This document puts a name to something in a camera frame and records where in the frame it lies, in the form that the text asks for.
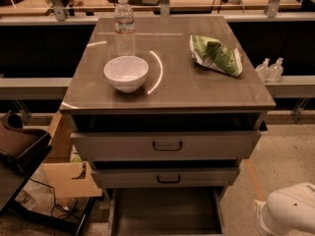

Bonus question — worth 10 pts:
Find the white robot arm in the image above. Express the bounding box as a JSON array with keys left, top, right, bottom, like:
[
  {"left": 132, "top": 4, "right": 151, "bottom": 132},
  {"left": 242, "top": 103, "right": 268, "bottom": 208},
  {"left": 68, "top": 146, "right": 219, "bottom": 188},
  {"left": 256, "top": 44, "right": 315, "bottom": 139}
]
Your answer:
[{"left": 254, "top": 182, "right": 315, "bottom": 236}]

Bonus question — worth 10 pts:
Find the grey drawer cabinet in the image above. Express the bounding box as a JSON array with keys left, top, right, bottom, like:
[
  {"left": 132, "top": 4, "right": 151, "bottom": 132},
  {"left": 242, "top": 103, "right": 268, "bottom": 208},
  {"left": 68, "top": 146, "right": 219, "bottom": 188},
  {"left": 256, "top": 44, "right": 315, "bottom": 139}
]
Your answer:
[{"left": 59, "top": 15, "right": 277, "bottom": 199}]

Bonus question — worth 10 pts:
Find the grey top drawer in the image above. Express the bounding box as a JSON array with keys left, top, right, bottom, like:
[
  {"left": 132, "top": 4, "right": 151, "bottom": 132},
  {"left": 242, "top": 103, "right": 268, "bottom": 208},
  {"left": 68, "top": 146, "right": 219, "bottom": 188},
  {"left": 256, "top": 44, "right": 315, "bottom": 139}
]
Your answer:
[{"left": 71, "top": 131, "right": 261, "bottom": 161}]

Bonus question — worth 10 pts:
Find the grey drawer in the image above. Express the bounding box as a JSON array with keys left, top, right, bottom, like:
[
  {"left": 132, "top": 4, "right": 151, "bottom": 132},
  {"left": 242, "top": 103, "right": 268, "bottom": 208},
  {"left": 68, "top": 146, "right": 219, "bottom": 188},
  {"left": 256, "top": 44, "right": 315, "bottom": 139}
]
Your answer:
[
  {"left": 92, "top": 167, "right": 239, "bottom": 189},
  {"left": 71, "top": 131, "right": 261, "bottom": 161}
]

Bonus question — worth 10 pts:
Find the grey middle drawer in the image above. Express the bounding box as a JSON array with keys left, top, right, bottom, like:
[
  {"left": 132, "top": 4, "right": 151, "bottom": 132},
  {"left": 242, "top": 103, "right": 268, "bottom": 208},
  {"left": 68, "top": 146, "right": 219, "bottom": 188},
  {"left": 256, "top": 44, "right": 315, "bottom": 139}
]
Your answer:
[{"left": 92, "top": 167, "right": 239, "bottom": 189}]

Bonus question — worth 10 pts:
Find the white ceramic bowl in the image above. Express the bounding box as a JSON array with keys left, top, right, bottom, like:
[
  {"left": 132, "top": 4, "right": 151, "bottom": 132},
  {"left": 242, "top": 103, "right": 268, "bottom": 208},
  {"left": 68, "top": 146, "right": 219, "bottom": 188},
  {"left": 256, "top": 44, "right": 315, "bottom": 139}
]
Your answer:
[{"left": 103, "top": 56, "right": 149, "bottom": 92}]

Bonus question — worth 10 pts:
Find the green chip bag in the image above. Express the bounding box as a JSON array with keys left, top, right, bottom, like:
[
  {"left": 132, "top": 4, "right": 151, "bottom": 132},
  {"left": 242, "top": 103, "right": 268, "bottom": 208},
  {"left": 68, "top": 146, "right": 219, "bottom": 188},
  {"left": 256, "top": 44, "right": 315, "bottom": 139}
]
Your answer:
[{"left": 189, "top": 34, "right": 243, "bottom": 78}]

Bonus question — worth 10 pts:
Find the clear plastic water bottle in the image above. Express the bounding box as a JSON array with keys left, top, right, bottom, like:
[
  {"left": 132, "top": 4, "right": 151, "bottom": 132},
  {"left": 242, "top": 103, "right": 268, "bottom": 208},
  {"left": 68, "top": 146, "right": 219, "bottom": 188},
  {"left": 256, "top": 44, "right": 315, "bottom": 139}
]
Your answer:
[{"left": 114, "top": 0, "right": 136, "bottom": 56}]

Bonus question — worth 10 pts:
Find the clear sanitizer bottle left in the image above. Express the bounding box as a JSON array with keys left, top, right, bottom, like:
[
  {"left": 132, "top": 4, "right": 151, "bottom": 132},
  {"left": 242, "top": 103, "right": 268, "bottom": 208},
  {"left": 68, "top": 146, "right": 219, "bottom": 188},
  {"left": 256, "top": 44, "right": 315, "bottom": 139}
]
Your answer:
[{"left": 256, "top": 58, "right": 270, "bottom": 83}]

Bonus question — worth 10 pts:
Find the clear sanitizer bottle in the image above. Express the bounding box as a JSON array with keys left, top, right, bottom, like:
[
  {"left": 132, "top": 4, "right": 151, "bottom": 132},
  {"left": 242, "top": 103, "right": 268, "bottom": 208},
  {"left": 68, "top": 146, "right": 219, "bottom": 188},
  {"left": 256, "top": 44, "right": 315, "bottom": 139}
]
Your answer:
[
  {"left": 256, "top": 58, "right": 270, "bottom": 83},
  {"left": 267, "top": 57, "right": 284, "bottom": 83}
]

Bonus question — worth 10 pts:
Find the brown cardboard box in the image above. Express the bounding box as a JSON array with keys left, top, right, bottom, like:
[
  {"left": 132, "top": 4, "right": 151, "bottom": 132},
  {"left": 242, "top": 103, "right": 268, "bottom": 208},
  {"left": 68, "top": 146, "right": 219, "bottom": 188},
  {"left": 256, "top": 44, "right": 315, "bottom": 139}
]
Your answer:
[{"left": 43, "top": 111, "right": 102, "bottom": 198}]

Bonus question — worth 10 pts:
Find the clear sanitizer bottle right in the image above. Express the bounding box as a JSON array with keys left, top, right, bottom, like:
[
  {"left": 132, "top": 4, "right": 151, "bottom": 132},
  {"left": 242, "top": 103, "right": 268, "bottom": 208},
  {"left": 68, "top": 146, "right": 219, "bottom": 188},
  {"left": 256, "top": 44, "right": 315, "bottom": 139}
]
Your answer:
[{"left": 267, "top": 57, "right": 284, "bottom": 83}]

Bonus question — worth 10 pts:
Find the black cart with tray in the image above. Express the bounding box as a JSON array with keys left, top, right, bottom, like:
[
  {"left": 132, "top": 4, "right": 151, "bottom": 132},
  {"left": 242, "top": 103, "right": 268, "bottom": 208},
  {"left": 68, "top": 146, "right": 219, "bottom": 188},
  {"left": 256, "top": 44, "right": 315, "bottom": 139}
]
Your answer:
[{"left": 0, "top": 111, "right": 95, "bottom": 236}]

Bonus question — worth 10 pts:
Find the wooden shelf with metal posts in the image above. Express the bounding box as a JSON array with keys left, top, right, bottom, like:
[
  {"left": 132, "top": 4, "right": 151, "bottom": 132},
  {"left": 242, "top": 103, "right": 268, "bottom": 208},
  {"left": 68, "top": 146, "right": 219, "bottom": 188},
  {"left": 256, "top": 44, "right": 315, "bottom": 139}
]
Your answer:
[{"left": 0, "top": 0, "right": 302, "bottom": 26}]

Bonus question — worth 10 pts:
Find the black cable on floor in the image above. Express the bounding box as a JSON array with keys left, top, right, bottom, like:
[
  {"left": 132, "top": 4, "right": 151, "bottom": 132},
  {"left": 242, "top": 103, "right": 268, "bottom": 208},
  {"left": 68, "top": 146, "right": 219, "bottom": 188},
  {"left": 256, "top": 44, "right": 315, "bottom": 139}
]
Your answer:
[{"left": 29, "top": 177, "right": 80, "bottom": 236}]

